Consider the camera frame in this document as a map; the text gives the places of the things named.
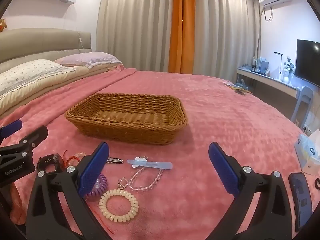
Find beige quilt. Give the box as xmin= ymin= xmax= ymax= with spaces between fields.
xmin=0 ymin=64 xmax=124 ymax=117

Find white floral pillow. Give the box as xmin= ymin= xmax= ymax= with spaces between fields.
xmin=0 ymin=59 xmax=75 ymax=97

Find beige padded headboard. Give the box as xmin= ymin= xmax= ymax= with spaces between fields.
xmin=0 ymin=28 xmax=92 ymax=73

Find clear crystal bead bracelet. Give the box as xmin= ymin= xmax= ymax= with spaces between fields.
xmin=117 ymin=167 xmax=164 ymax=192

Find lilac pillow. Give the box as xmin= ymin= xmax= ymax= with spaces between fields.
xmin=54 ymin=52 xmax=122 ymax=68

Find purple spiral hair tie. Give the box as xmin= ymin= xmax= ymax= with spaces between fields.
xmin=84 ymin=172 xmax=108 ymax=198

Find black television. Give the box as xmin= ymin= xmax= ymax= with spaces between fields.
xmin=293 ymin=39 xmax=320 ymax=88

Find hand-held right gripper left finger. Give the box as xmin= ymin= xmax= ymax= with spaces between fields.
xmin=25 ymin=141 xmax=110 ymax=240

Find pink blanket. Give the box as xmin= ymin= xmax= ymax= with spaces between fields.
xmin=0 ymin=67 xmax=308 ymax=240

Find red coil hair tie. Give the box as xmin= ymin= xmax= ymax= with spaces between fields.
xmin=62 ymin=150 xmax=82 ymax=168

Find black wrist watch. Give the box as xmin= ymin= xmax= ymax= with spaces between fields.
xmin=36 ymin=153 xmax=66 ymax=174

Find blue hair clip white bow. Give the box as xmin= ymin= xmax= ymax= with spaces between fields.
xmin=126 ymin=156 xmax=173 ymax=171

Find cream spiral hair tie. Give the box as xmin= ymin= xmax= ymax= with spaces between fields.
xmin=99 ymin=189 xmax=139 ymax=222

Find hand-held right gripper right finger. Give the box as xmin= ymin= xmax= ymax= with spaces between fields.
xmin=208 ymin=142 xmax=293 ymax=240

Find black smartphone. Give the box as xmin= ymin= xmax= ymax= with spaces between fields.
xmin=288 ymin=172 xmax=313 ymax=227

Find white desk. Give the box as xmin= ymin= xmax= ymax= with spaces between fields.
xmin=236 ymin=66 xmax=302 ymax=99

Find beige curtain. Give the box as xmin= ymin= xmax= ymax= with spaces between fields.
xmin=96 ymin=0 xmax=175 ymax=72
xmin=192 ymin=0 xmax=262 ymax=84

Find brown wicker basket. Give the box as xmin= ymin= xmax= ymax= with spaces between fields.
xmin=64 ymin=93 xmax=188 ymax=145

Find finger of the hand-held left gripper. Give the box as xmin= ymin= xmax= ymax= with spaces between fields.
xmin=0 ymin=126 xmax=48 ymax=153
xmin=0 ymin=119 xmax=23 ymax=138

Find small packets on bed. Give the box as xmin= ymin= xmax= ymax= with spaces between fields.
xmin=224 ymin=80 xmax=252 ymax=95

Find books on desk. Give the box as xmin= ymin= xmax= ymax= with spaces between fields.
xmin=252 ymin=56 xmax=270 ymax=75

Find pale blue chair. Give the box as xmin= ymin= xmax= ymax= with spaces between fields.
xmin=290 ymin=85 xmax=314 ymax=130

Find orange curtain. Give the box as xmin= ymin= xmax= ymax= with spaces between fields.
xmin=168 ymin=0 xmax=197 ymax=74

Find white vase with flowers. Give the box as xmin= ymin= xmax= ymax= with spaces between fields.
xmin=281 ymin=56 xmax=295 ymax=84

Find tissue box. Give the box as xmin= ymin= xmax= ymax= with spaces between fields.
xmin=294 ymin=132 xmax=320 ymax=175

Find person's left hand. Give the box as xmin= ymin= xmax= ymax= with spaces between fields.
xmin=10 ymin=182 xmax=27 ymax=226

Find white desk lamp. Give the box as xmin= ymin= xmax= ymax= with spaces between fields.
xmin=274 ymin=52 xmax=284 ymax=80

